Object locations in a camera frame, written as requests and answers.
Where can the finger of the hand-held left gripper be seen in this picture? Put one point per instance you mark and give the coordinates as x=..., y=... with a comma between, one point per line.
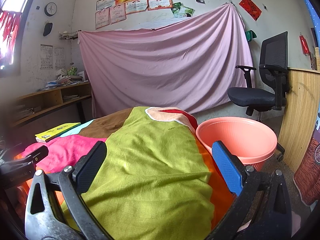
x=37, y=155

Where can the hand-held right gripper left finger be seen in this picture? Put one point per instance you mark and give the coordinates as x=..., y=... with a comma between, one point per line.
x=92, y=165

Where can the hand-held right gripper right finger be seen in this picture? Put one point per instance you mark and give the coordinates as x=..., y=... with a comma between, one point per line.
x=226, y=165

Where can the pink plastic bucket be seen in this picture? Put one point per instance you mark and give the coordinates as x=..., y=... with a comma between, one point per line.
x=237, y=140

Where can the yellow book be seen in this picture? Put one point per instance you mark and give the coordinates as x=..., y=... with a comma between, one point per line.
x=57, y=131

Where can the large stack of shelf papers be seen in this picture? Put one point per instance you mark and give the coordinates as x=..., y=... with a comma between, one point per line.
x=27, y=112

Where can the wooden shelf desk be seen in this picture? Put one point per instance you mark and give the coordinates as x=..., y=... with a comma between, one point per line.
x=52, y=97

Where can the multicoloured patchwork blanket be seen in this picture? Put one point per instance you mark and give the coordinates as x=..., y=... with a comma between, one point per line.
x=155, y=167

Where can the small stack of shelf papers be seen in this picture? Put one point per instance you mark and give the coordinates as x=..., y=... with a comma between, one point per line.
x=71, y=98

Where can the black office chair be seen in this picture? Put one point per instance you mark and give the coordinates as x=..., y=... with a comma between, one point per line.
x=250, y=97

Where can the pile of papers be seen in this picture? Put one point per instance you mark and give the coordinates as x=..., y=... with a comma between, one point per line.
x=62, y=82

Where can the brown printed cloth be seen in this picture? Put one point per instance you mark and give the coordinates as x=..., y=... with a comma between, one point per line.
x=310, y=175

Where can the white box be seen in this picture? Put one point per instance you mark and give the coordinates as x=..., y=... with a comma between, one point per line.
x=82, y=75

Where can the green patterned bag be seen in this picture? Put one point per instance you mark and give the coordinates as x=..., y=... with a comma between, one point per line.
x=72, y=70

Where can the pink hanging sheet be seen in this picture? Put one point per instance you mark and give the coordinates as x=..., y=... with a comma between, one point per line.
x=162, y=67

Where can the black cap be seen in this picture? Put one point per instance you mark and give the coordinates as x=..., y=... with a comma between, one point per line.
x=47, y=29

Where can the window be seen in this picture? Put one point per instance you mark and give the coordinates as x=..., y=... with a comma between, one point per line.
x=10, y=30

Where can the green plastic holder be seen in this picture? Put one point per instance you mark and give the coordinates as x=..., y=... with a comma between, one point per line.
x=250, y=35

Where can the red hanging ornament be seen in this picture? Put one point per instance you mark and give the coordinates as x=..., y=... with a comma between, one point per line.
x=304, y=43

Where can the green photo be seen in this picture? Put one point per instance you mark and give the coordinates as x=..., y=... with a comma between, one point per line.
x=175, y=8
x=187, y=12

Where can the wooden wall panel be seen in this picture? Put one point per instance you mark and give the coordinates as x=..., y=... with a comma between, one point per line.
x=300, y=110

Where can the large paper wall calendar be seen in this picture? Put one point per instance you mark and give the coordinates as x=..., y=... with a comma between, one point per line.
x=46, y=56

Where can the small paper wall chart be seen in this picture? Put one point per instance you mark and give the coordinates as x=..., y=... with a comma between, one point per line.
x=59, y=57

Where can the round wall clock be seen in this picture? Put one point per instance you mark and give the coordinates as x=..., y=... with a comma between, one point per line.
x=50, y=9

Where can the red paper wall decoration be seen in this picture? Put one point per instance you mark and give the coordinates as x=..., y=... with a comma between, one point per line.
x=250, y=8

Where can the group of wall certificates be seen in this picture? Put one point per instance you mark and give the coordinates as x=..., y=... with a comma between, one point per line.
x=132, y=2

